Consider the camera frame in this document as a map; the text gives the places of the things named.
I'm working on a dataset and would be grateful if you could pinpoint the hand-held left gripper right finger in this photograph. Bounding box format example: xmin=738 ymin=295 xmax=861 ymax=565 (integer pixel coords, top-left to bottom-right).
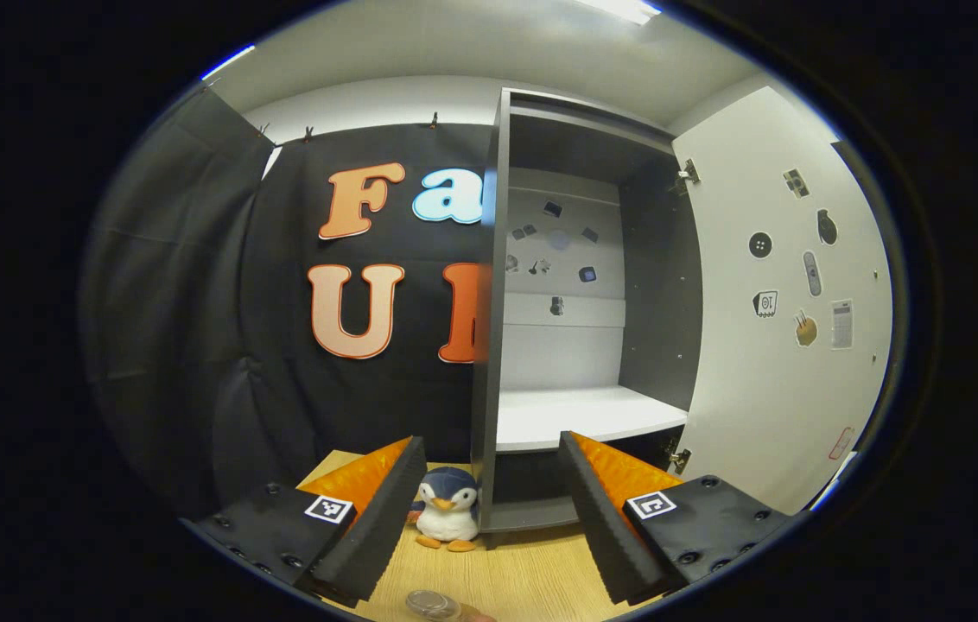
xmin=560 ymin=430 xmax=801 ymax=606

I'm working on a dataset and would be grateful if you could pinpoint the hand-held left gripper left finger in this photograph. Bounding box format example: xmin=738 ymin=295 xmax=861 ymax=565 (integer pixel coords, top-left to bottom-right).
xmin=182 ymin=435 xmax=428 ymax=608

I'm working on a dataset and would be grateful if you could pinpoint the clear plastic bottle red label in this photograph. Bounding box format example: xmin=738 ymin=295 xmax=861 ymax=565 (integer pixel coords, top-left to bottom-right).
xmin=405 ymin=590 xmax=464 ymax=621

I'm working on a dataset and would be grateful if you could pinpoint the white cabinet door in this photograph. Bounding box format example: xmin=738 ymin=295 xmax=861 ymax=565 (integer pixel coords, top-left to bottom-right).
xmin=670 ymin=86 xmax=894 ymax=517

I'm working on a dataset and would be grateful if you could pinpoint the grey cabinet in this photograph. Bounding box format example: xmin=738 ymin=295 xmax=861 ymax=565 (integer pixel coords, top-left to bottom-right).
xmin=470 ymin=86 xmax=706 ymax=549

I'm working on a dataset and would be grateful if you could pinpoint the blue white penguin plush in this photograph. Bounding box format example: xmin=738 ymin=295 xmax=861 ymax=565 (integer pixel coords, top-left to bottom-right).
xmin=407 ymin=466 xmax=481 ymax=552

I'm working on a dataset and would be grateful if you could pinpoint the black backdrop cloth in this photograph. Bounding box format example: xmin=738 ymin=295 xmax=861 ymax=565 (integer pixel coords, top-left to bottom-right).
xmin=79 ymin=86 xmax=909 ymax=519

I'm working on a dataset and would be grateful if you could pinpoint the wide ceiling light panel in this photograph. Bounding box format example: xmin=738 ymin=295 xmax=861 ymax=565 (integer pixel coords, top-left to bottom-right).
xmin=575 ymin=0 xmax=663 ymax=25

